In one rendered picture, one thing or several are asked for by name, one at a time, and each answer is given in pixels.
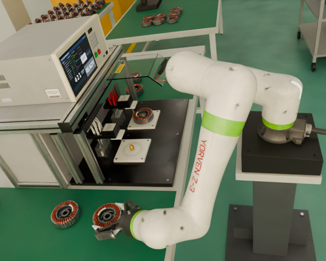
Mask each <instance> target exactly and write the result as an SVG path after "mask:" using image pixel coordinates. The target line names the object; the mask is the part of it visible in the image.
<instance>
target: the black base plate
mask: <svg viewBox="0 0 326 261"><path fill-rule="evenodd" d="M188 104H189V98H181V99H164V100H147V101H138V103H137V105H136V107H135V109H133V110H134V112H135V111H137V110H139V109H142V108H150V109H152V110H160V114H159V117H158V121H157V124H156V127H155V129H127V127H128V125H129V123H130V120H131V118H132V114H133V112H132V109H125V108H118V110H123V111H124V115H125V120H124V122H123V124H122V126H119V127H120V129H124V130H125V132H124V134H123V137H122V140H123V139H151V143H150V147H149V150H148V152H147V156H146V159H145V162H114V161H113V160H114V158H115V156H116V153H117V151H118V149H119V146H120V144H121V141H120V139H116V140H111V139H110V142H111V144H112V148H111V150H110V153H109V155H108V157H98V155H97V153H96V151H95V147H96V145H97V144H98V142H97V140H96V139H93V141H92V142H91V144H90V146H91V148H92V151H93V153H94V155H95V157H96V160H97V162H98V165H99V167H100V169H101V171H102V173H103V176H104V178H105V180H103V184H100V183H99V184H97V183H96V181H95V179H94V177H93V175H92V173H91V171H90V168H89V166H88V164H87V162H86V160H85V158H84V157H83V159H82V161H81V163H80V165H79V166H78V167H79V168H80V170H81V172H82V174H83V176H84V180H83V183H76V182H75V180H74V178H73V177H72V179H71V181H70V184H71V185H80V186H143V187H173V181H174V176H175V171H176V166H177V160H178V157H179V151H180V146H181V141H182V135H183V130H184V125H185V120H186V115H187V109H188ZM112 115H113V110H112V109H109V111H108V113H107V115H106V117H105V118H104V120H103V122H102V124H101V125H102V126H103V127H104V125H105V123H112V121H111V117H112Z"/></svg>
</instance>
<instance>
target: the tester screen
mask: <svg viewBox="0 0 326 261"><path fill-rule="evenodd" d="M89 47H90V46H89V44H88V41H87V38H86V35H84V36H83V37H82V38H81V39H80V40H79V41H78V42H77V43H76V44H75V45H74V46H73V47H72V48H71V49H70V50H69V51H68V52H67V53H66V54H65V55H64V56H63V57H62V58H61V59H60V60H61V63H62V66H63V68H64V70H65V73H66V75H67V77H68V80H69V82H70V84H71V87H72V89H73V91H74V88H75V87H76V86H77V84H78V83H79V82H80V81H81V79H82V78H83V77H84V75H86V79H85V80H84V82H83V83H82V84H81V86H80V87H79V88H78V90H77V91H76V92H75V91H74V93H75V95H76V94H77V93H78V92H79V90H80V89H81V88H82V86H83V85H84V84H85V82H86V81H87V79H88V78H89V77H90V75H91V74H92V73H93V71H94V70H95V69H96V67H97V66H96V67H95V68H94V70H93V71H92V72H91V74H90V75H89V76H88V77H87V74H86V72H85V69H84V66H85V64H86V63H87V62H88V61H89V60H90V58H91V57H93V55H92V54H91V55H90V56H89V57H88V58H87V60H86V61H85V62H84V63H82V61H81V58H80V57H81V56H82V55H83V54H84V52H85V51H86V50H87V49H88V48H89ZM79 72H80V73H81V76H82V77H81V78H80V80H79V81H78V82H77V83H76V82H75V80H74V78H75V76H76V75H77V74H78V73H79Z"/></svg>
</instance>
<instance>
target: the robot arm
mask: <svg viewBox="0 0 326 261"><path fill-rule="evenodd" d="M166 78H167V81H168V83H169V84H170V85H171V86H172V87H173V88H174V89H175V90H177V91H179V92H183V93H188V94H192V95H196V96H199V97H202V98H205V99H206V104H205V108H204V113H203V118H202V123H201V128H200V134H199V140H198V146H197V152H196V157H195V162H194V166H193V169H192V173H191V176H190V180H189V183H188V187H187V190H186V192H185V195H184V198H183V200H182V203H181V205H180V206H178V207H173V208H163V209H153V210H143V209H140V207H139V206H138V205H136V204H134V202H133V201H132V200H131V199H129V200H128V202H123V203H122V204H121V203H115V204H117V205H118V206H119V207H120V209H121V210H124V211H123V214H122V215H121V217H120V218H119V219H118V220H116V221H114V222H112V224H110V225H108V226H105V227H103V228H101V227H100V226H96V225H92V227H93V228H94V229H95V232H96V234H95V237H96V238H97V239H98V240H105V239H110V238H112V239H115V238H116V234H117V233H118V232H124V233H125V234H126V235H127V236H128V237H130V238H133V239H136V240H140V241H142V242H144V243H145V244H146V245H147V246H149V247H150V248H153V249H164V248H166V247H169V246H171V245H173V244H176V243H179V242H182V241H186V240H193V239H199V238H201V237H203V236H204V235H205V234H206V233H207V232H208V230H209V227H210V223H211V217H212V212H213V207H214V203H215V199H216V196H217V192H218V189H219V186H220V183H221V180H222V177H223V174H224V172H225V169H226V167H227V164H228V161H229V159H230V157H231V155H232V152H233V150H234V148H235V146H236V144H237V142H238V139H239V137H240V135H241V132H242V130H243V127H244V125H245V122H246V120H247V117H248V115H249V112H250V109H251V107H252V104H253V103H255V104H258V105H261V106H262V121H261V122H260V123H259V125H258V129H257V132H258V135H259V136H260V137H261V138H262V139H263V140H265V141H267V142H270V143H276V144H281V143H287V142H290V141H293V142H294V143H295V144H300V145H301V143H302V142H303V140H304V138H305V137H309V134H310V133H316V134H323V135H326V129H322V128H315V127H312V125H311V124H307V123H306V121H307V120H302V119H297V114H298V109H299V104H300V100H301V95H302V90H303V84H302V82H301V81H300V80H299V79H298V78H296V77H294V76H291V75H286V74H278V73H273V72H268V71H264V70H259V69H256V68H252V67H248V66H244V65H241V64H235V63H228V62H222V61H217V60H213V59H210V58H208V57H205V56H203V55H200V54H198V53H196V52H193V51H189V50H184V51H180V52H178V53H176V54H174V55H173V56H172V57H171V58H170V59H169V61H168V63H167V66H166ZM130 206H132V207H133V209H131V207H130Z"/></svg>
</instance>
